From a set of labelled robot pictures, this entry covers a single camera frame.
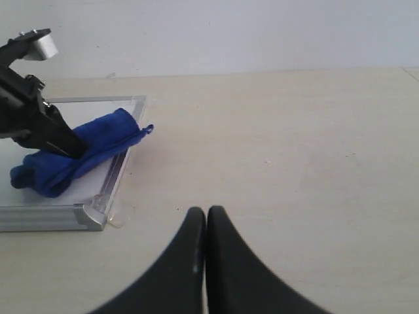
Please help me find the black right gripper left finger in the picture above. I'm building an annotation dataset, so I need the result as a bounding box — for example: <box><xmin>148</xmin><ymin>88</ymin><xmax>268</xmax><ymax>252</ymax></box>
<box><xmin>93</xmin><ymin>207</ymin><xmax>206</xmax><ymax>314</ymax></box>

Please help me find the clear tape corner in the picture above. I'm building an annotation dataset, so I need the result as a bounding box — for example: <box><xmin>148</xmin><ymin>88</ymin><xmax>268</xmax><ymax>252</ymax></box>
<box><xmin>84</xmin><ymin>194</ymin><xmax>136</xmax><ymax>231</ymax></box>
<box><xmin>111</xmin><ymin>96</ymin><xmax>168</xmax><ymax>106</ymax></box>

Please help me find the blue microfiber cloth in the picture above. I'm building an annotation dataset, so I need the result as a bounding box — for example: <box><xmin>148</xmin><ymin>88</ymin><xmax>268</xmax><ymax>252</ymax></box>
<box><xmin>10</xmin><ymin>107</ymin><xmax>155</xmax><ymax>198</ymax></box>

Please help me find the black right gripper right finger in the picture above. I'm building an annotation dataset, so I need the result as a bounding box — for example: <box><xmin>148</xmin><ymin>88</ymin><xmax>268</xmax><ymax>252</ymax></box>
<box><xmin>206</xmin><ymin>205</ymin><xmax>327</xmax><ymax>313</ymax></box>

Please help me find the clear tape back right corner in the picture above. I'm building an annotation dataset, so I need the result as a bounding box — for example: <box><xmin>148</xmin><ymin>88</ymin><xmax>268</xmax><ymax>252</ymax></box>
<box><xmin>111</xmin><ymin>96</ymin><xmax>168</xmax><ymax>106</ymax></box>

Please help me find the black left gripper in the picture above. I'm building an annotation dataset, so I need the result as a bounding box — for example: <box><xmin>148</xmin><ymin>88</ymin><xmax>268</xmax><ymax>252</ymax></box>
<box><xmin>1</xmin><ymin>62</ymin><xmax>88</xmax><ymax>159</ymax></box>

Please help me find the clear tape front right corner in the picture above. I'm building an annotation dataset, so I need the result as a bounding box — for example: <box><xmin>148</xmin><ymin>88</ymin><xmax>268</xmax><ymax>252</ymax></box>
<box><xmin>84</xmin><ymin>194</ymin><xmax>136</xmax><ymax>231</ymax></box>

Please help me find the white whiteboard with aluminium frame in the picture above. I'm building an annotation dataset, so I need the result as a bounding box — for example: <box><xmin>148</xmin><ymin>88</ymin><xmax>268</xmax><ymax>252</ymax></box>
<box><xmin>1</xmin><ymin>97</ymin><xmax>144</xmax><ymax>232</ymax></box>

